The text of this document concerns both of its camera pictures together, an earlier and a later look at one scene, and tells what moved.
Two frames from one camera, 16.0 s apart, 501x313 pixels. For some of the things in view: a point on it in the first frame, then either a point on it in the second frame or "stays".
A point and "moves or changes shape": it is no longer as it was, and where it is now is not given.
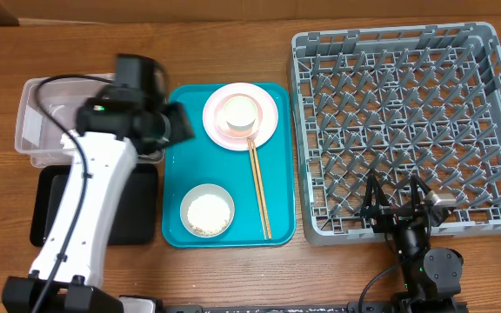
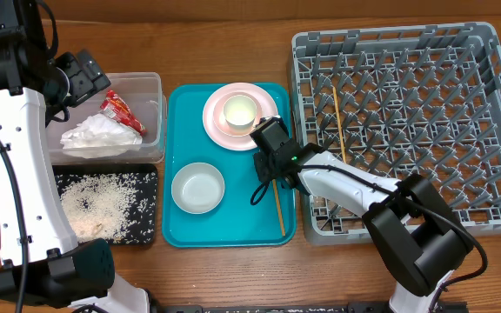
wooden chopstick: x=263 y=189 → x=278 y=207
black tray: x=136 y=219 stays
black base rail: x=349 y=307 stays
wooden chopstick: x=250 y=145 → x=340 y=126
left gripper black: x=183 y=129 → x=88 y=76
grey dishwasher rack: x=437 y=103 stays
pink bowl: x=237 y=116 stays
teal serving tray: x=232 y=184 stays
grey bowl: x=207 y=210 → x=197 y=188
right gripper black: x=392 y=216 → x=264 y=163
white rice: x=209 y=214 moves or changes shape
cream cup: x=241 y=113 stays
